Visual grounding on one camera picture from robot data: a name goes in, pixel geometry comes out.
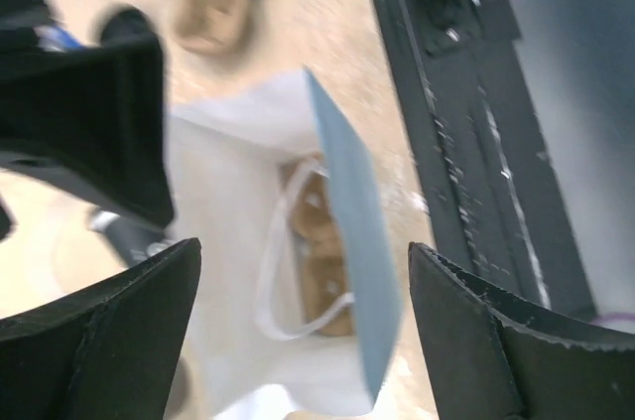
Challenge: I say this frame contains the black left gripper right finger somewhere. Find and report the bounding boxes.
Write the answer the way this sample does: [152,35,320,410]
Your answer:
[409,243,634,420]

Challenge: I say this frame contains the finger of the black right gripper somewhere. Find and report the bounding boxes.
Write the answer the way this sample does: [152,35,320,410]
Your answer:
[1,35,174,229]

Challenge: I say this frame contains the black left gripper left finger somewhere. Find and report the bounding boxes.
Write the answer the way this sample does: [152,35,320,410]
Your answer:
[1,238,201,420]

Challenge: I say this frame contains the light blue paper bag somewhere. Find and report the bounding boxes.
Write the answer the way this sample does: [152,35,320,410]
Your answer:
[167,69,402,419]

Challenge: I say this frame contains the white paper coffee cup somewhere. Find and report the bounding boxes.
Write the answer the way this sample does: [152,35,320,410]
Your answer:
[87,208,175,268]

